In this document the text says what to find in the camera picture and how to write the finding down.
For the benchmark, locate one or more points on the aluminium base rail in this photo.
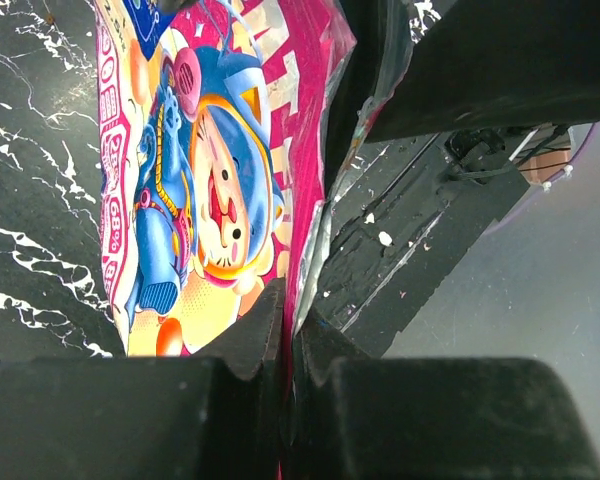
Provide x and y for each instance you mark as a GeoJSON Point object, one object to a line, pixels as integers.
{"type": "Point", "coordinates": [404, 218]}

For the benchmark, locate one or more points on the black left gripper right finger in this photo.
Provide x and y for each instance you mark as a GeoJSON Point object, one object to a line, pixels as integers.
{"type": "Point", "coordinates": [359, 417]}

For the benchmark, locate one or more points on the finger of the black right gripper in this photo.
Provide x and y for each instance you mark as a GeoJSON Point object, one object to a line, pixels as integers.
{"type": "Point", "coordinates": [498, 64]}

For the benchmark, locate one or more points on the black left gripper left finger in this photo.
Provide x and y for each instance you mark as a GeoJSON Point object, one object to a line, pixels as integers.
{"type": "Point", "coordinates": [210, 415]}

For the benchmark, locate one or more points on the pink pet food bag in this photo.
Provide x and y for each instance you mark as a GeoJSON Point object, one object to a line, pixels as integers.
{"type": "Point", "coordinates": [225, 127]}

